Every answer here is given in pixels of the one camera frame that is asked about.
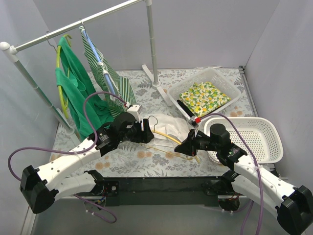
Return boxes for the lime green plastic hanger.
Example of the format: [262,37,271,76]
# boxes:
[48,41,68,119]

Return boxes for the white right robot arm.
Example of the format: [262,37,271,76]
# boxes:
[175,123,313,235]

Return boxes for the green white striped tank top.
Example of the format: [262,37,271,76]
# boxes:
[79,26,136,105]

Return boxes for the white oval perforated basket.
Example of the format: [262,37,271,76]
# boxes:
[204,117,283,164]

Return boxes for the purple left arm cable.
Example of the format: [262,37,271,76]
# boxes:
[7,92,130,224]

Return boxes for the white metal clothes rack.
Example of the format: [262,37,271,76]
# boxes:
[0,0,173,137]

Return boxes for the floral fern patterned tablecloth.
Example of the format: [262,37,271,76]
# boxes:
[50,68,277,177]

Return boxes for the white rectangular plastic basket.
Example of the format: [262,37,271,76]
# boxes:
[167,68,242,120]

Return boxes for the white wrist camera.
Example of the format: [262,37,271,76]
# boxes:
[188,116,201,135]
[126,104,143,121]

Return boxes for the lemon print folded cloth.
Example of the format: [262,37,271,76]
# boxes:
[179,82,231,118]

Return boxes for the light blue plastic hanger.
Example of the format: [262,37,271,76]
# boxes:
[80,19,119,96]

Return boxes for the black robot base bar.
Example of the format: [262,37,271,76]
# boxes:
[99,176,239,207]

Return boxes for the yellow plastic hanger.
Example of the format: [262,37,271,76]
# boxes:
[145,115,201,164]

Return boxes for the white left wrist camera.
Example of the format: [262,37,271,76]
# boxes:
[126,104,143,121]

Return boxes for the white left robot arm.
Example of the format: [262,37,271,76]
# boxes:
[20,112,154,214]

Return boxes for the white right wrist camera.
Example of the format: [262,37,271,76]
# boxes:
[188,116,201,135]

